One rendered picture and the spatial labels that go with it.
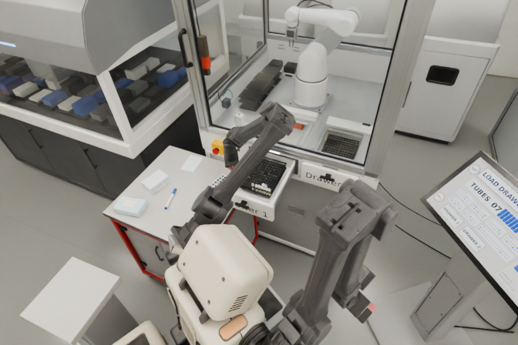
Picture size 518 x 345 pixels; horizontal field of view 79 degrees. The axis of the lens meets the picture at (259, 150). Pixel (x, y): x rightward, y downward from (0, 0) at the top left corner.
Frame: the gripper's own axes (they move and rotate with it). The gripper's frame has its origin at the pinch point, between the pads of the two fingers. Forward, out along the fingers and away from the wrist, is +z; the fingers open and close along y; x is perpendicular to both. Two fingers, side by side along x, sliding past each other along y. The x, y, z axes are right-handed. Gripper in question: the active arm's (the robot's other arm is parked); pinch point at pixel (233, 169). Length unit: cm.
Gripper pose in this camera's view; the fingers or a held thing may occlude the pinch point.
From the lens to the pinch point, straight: 156.7
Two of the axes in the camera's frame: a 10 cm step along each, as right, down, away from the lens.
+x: -9.9, 1.1, -0.6
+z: 0.4, 7.0, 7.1
